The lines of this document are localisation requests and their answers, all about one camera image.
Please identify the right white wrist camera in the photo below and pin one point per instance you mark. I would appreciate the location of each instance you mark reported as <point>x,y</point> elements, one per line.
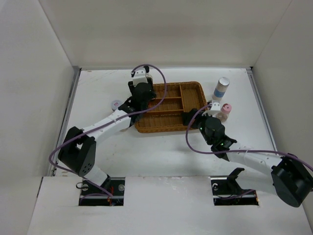
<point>214,107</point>

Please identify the left metal table rail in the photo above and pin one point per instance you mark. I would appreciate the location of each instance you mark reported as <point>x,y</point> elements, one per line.
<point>73,88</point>

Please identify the pink cap spice jar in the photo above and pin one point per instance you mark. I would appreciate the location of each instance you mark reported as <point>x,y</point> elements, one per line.
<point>224,112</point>

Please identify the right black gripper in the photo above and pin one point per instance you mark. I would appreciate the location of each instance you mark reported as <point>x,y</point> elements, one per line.
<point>187,115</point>

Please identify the white blue cylindrical shaker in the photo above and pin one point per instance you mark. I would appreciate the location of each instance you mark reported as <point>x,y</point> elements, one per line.
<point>220,88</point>

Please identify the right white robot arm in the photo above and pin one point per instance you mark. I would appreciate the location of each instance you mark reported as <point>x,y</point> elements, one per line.
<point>286,176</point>

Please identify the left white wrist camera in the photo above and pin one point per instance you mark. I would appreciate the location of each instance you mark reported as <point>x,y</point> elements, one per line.
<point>139,76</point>

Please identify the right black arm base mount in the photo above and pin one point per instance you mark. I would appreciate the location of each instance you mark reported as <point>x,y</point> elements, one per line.
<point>227,192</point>

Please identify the brown wicker divided tray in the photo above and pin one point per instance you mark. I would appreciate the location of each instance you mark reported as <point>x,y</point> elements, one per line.
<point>181,97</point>

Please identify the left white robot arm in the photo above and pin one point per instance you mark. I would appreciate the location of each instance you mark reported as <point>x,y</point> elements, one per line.
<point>79,155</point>

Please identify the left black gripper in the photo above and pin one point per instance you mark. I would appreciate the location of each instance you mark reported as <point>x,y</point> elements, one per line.
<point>132,86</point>

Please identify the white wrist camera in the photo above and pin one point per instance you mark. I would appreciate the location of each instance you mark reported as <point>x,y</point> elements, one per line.
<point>214,107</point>
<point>139,76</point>

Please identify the dark sauce bottle black cap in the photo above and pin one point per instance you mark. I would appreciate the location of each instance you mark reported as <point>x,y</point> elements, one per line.
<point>149,77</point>

